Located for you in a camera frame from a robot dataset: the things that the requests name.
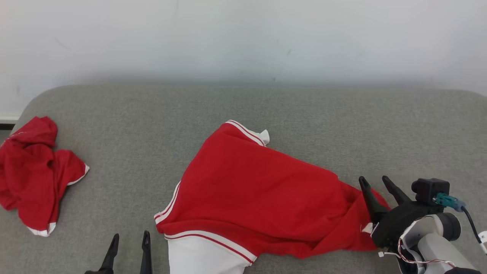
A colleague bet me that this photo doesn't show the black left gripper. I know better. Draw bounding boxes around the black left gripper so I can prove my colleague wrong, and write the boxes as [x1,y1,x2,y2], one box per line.
[84,231,153,274]

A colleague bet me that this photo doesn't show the thin red white wires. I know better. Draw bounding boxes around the thin red white wires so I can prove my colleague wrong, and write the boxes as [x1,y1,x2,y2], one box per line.
[378,238,456,268]

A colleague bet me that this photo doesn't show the red jersey with number 23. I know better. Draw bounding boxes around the red jersey with number 23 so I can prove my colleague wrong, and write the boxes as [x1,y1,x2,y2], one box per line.
[154,119,390,274]

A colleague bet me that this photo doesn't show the grey fabric sofa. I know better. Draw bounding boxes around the grey fabric sofa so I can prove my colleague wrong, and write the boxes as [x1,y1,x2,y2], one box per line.
[0,84,487,274]

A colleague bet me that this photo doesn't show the teal right camera connector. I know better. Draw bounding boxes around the teal right camera connector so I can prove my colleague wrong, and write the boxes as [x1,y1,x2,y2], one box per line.
[436,193,466,212]

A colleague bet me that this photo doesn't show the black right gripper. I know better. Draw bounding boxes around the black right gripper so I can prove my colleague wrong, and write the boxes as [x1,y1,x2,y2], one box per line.
[359,175,444,250]

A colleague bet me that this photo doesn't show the red shorts with white waistband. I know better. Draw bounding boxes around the red shorts with white waistband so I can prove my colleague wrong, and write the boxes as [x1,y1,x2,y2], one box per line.
[0,116,90,237]

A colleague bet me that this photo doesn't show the black right camera cable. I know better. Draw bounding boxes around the black right camera cable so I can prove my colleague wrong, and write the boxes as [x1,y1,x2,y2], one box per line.
[462,207,487,246]

